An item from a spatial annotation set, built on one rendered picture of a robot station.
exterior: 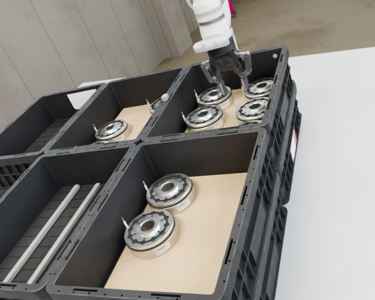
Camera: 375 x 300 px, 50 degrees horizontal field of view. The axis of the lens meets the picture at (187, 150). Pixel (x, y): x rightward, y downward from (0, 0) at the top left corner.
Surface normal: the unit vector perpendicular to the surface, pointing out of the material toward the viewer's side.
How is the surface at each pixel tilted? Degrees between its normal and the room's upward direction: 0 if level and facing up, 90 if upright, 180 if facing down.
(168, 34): 90
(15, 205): 90
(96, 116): 90
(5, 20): 90
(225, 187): 0
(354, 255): 0
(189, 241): 0
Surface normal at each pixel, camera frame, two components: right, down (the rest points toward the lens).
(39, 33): 0.84, 0.00
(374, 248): -0.32, -0.79
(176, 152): -0.29, 0.60
